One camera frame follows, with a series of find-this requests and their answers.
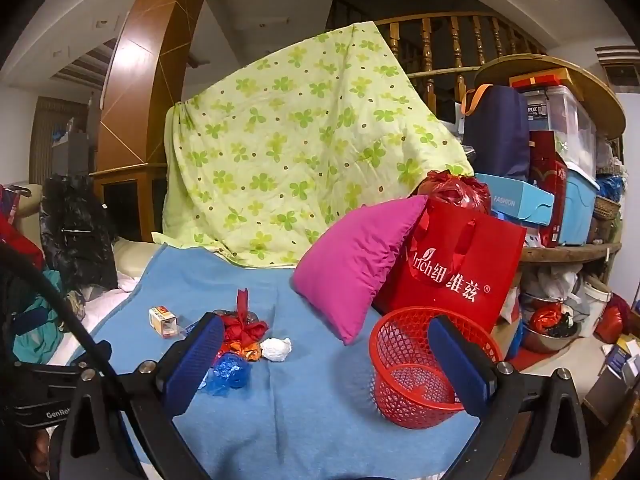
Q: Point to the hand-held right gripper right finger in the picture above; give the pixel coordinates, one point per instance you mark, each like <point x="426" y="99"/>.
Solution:
<point x="460" y="370"/>

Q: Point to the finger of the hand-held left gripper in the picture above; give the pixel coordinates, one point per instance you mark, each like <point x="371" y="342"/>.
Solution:
<point x="32" y="319"/>

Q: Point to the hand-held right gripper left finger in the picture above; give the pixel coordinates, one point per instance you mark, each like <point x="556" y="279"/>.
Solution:
<point x="195" y="360"/>

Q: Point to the blue plastic wrapper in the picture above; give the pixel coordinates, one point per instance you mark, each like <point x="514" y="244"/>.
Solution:
<point x="232" y="372"/>

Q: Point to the orange wrapper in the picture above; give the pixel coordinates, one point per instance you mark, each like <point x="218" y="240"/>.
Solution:
<point x="247" y="353"/>

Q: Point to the small printed cardboard box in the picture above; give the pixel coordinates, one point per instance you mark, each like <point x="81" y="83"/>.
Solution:
<point x="160" y="317"/>

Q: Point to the red ribbon bow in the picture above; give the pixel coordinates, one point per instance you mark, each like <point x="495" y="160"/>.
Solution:
<point x="243" y="327"/>

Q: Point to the red plastic mesh basket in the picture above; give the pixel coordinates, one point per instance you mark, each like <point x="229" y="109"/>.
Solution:
<point x="395" y="340"/>

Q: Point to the white paper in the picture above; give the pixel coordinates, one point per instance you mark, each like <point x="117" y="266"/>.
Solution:
<point x="276" y="350"/>

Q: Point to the teal cloth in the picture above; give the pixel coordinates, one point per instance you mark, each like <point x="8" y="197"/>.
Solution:
<point x="50" y="285"/>

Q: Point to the white sheet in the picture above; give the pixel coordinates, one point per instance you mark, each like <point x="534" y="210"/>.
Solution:
<point x="105" y="305"/>

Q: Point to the red garment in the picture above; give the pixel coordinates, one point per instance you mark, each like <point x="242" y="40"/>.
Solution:
<point x="15" y="240"/>

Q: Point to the metal basin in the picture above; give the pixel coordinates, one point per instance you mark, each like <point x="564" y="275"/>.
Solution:
<point x="540" y="342"/>

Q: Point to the black puffer jacket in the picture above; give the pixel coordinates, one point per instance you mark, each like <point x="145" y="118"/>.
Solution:
<point x="75" y="240"/>

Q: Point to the red tote bag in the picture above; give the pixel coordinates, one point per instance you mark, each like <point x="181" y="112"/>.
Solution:
<point x="460" y="270"/>

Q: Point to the small red plastic bag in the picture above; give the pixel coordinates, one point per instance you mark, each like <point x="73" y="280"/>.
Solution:
<point x="545" y="316"/>

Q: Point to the beige sofa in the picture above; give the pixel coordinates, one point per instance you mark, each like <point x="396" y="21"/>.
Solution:
<point x="132" y="260"/>

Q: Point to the blue blanket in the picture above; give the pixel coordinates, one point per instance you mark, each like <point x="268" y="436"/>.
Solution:
<point x="300" y="410"/>

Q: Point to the white plastic bag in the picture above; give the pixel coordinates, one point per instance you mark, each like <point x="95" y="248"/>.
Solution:
<point x="557" y="280"/>

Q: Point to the brown cardboard box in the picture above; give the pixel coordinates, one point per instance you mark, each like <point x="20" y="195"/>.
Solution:
<point x="605" y="400"/>

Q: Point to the white bucket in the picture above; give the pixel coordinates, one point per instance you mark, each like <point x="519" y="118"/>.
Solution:
<point x="595" y="305"/>

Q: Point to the magenta pillow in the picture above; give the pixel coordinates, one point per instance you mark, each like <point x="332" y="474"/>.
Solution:
<point x="350" y="260"/>

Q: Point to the grey cabinet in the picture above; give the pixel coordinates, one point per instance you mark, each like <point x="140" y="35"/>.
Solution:
<point x="75" y="152"/>

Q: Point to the light blue shoe box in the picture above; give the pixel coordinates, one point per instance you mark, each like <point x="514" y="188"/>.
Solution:
<point x="510" y="200"/>

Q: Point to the wooden cabinet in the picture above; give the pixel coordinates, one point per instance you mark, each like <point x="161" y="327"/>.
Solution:
<point x="150" y="172"/>

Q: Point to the blue plastic storage bin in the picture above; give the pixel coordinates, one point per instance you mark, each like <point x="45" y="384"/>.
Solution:
<point x="577" y="210"/>

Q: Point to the tall red gift box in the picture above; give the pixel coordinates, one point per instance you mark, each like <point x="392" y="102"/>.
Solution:
<point x="542" y="170"/>

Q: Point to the wicker basket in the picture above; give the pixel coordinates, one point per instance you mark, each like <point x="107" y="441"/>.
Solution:
<point x="606" y="207"/>

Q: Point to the blue plastic bag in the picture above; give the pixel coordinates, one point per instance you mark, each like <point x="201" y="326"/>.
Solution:
<point x="610" y="185"/>

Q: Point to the green clover print quilt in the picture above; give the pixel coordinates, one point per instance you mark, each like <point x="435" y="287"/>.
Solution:
<point x="300" y="135"/>

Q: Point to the clear plastic storage box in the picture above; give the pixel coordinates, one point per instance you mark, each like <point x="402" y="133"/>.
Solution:
<point x="565" y="110"/>

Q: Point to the wooden arch column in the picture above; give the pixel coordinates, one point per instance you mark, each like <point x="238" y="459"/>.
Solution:
<point x="140" y="60"/>

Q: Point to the flat orange red box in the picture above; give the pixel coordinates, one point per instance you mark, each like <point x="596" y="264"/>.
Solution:
<point x="540" y="80"/>

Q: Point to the round wooden shelf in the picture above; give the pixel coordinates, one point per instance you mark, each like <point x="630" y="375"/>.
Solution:
<point x="595" y="90"/>

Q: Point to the wooden stair railing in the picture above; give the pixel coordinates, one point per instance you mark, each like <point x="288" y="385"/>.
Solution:
<point x="427" y="45"/>

